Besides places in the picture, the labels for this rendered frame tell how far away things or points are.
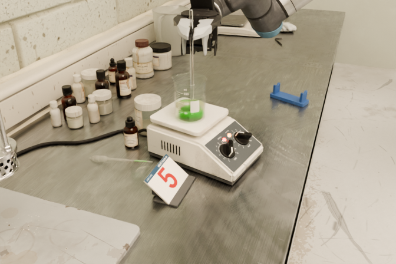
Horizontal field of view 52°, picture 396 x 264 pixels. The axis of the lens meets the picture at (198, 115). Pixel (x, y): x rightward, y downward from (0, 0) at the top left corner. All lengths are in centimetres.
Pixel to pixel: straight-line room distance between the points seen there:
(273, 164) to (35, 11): 67
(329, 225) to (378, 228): 8
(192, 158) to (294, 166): 20
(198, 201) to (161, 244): 11
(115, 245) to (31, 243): 12
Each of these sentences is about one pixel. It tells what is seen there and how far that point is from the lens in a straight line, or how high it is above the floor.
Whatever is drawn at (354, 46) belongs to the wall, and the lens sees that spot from 224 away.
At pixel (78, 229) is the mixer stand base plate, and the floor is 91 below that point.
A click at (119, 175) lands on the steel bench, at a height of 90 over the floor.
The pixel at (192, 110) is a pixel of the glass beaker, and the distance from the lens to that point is 76.
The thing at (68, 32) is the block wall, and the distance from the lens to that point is 118.
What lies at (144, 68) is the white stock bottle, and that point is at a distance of 121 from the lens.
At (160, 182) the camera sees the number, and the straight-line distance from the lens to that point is 72.
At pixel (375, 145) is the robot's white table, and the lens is 95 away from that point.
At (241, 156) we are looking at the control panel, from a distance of 77.
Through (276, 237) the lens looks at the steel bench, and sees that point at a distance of 66.
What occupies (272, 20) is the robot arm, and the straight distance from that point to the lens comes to 107.
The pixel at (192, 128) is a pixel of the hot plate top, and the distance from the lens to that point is 75.
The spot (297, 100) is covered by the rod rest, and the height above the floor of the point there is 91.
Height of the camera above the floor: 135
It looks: 27 degrees down
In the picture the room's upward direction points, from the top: straight up
